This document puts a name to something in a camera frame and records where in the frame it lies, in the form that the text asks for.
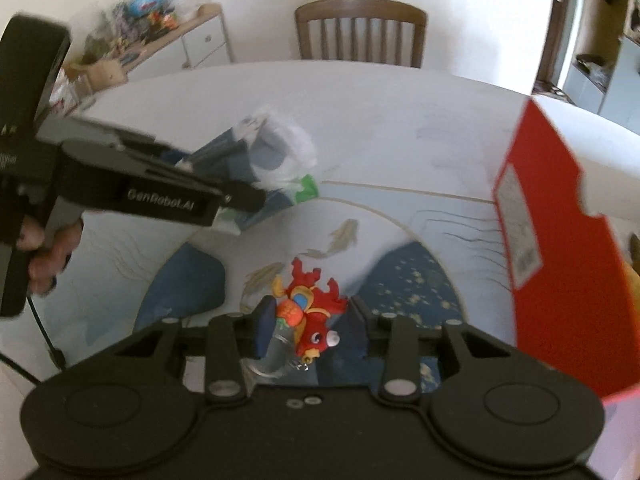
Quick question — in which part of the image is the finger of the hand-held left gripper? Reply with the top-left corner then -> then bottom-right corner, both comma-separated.
219,181 -> 267,214
149,132 -> 252,173

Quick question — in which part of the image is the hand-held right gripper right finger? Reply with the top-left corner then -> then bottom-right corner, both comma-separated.
350,296 -> 507,404

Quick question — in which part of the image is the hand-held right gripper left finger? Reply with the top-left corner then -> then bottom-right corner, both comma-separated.
112,296 -> 279,405

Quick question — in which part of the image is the red dragon toy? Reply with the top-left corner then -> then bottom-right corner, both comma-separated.
245,257 -> 351,382

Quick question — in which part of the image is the white plastic bag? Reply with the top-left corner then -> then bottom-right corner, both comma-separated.
177,105 -> 321,237

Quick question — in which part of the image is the red shoe box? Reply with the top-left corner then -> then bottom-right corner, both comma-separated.
492,97 -> 640,407

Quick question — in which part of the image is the person's left hand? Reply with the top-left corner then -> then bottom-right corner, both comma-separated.
15,217 -> 84,296

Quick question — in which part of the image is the round fish print placemat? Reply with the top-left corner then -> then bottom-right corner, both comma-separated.
132,180 -> 517,392

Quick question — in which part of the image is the wooden bear shaped holder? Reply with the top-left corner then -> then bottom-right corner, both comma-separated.
67,56 -> 127,92

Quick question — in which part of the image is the white wooden sideboard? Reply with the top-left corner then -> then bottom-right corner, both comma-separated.
65,2 -> 235,97

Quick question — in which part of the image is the blue globe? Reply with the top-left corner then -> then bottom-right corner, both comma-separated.
127,0 -> 169,17

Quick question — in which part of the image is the wooden slat back chair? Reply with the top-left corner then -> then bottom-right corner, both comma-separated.
294,0 -> 428,69

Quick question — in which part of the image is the black cable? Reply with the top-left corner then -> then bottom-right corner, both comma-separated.
0,294 -> 68,387

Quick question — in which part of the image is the white wall cabinet unit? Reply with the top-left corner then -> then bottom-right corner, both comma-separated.
561,0 -> 640,136

